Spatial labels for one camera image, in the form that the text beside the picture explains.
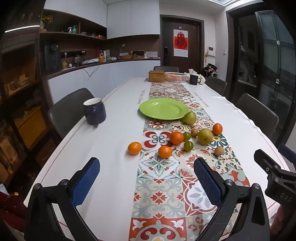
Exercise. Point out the dark blue mug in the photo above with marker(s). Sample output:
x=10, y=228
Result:
x=94, y=112

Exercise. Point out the glass sliding door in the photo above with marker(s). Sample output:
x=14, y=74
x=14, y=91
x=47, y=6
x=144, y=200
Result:
x=270, y=69

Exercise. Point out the yellow flower bouquet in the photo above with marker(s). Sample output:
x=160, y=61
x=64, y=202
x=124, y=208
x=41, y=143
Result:
x=47, y=19

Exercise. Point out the person's right hand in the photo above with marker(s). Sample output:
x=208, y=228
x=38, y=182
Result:
x=279, y=220

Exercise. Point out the dark wooden bookcase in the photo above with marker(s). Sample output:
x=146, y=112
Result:
x=20, y=104

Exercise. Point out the yellow pear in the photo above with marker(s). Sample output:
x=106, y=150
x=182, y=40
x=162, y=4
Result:
x=204, y=136

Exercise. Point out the red and white wall calendar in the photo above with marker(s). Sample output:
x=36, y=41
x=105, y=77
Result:
x=181, y=42

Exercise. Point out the white upper cabinet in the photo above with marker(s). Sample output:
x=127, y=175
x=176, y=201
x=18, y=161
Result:
x=131, y=18

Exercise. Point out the black mug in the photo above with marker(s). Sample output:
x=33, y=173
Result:
x=194, y=80

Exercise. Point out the dark red bag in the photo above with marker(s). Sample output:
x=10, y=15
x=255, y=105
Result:
x=11, y=208

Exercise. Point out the dark brown door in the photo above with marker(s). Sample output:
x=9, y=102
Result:
x=168, y=34

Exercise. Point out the wicker box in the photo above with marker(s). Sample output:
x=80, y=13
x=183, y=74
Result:
x=156, y=76

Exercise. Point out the glass kettle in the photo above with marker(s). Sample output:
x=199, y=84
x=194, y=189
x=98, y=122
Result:
x=77, y=60

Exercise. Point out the grey chair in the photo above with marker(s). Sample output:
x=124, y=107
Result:
x=67, y=109
x=216, y=84
x=166, y=68
x=256, y=111

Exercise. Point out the wicker tray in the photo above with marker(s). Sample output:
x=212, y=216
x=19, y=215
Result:
x=125, y=57

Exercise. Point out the white stool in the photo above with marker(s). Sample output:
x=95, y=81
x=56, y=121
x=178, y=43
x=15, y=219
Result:
x=215, y=75

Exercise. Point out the small green tomato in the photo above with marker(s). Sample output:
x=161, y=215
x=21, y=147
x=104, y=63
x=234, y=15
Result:
x=187, y=136
x=188, y=146

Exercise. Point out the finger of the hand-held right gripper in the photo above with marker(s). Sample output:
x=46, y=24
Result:
x=263, y=158
x=288, y=151

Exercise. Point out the black box appliance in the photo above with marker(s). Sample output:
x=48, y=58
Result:
x=138, y=54

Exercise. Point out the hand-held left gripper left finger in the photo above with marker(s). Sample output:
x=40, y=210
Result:
x=85, y=178

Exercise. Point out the orange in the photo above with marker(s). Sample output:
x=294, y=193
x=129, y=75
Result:
x=177, y=138
x=134, y=148
x=217, y=129
x=165, y=152

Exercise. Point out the white mesh basket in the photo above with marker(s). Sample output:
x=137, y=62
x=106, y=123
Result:
x=175, y=77

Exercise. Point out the green bottle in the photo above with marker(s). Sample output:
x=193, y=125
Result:
x=74, y=29

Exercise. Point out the black water dispenser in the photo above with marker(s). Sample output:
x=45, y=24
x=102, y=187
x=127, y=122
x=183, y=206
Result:
x=52, y=56

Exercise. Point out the white intercom panel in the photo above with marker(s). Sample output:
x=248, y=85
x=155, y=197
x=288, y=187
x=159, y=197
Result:
x=211, y=51

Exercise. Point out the large green pear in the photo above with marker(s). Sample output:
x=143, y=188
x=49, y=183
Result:
x=189, y=118

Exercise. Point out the white crumpled cloth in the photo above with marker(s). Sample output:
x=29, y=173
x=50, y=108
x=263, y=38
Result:
x=203, y=79

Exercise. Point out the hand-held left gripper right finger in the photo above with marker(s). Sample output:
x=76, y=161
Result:
x=207, y=179

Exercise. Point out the patterned table runner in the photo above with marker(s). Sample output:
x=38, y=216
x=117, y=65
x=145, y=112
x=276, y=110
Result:
x=159, y=185

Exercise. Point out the white counter cabinet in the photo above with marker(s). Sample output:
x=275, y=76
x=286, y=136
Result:
x=115, y=74

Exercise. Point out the dark bundle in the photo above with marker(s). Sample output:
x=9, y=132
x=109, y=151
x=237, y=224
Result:
x=210, y=68

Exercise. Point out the green plate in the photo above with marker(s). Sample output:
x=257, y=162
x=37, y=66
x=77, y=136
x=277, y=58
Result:
x=163, y=109

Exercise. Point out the small brown kiwi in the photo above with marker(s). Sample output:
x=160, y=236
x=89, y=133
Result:
x=218, y=151
x=194, y=132

